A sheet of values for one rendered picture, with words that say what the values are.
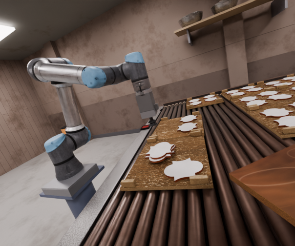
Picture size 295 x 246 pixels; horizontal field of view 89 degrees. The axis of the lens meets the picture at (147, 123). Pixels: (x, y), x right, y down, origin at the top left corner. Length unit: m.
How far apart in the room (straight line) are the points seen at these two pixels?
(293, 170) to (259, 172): 0.06
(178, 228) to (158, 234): 0.06
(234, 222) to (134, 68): 0.58
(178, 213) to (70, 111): 0.77
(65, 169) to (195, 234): 0.74
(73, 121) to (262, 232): 0.93
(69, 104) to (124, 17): 3.34
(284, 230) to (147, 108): 0.53
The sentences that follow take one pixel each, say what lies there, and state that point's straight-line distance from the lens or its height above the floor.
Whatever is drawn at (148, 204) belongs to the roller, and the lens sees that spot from 0.57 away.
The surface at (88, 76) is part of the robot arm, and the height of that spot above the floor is 1.37.
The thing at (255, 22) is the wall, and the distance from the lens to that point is 3.68.
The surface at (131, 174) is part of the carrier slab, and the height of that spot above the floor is 0.94.
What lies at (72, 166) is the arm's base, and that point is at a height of 0.97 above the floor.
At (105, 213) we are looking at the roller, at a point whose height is 0.92.
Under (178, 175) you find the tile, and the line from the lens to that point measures 0.60.
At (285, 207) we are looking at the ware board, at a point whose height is 1.04.
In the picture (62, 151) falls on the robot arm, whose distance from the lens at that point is 0.96.
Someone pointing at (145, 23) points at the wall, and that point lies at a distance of 3.88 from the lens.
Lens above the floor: 1.30
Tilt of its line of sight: 15 degrees down
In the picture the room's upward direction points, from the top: 16 degrees counter-clockwise
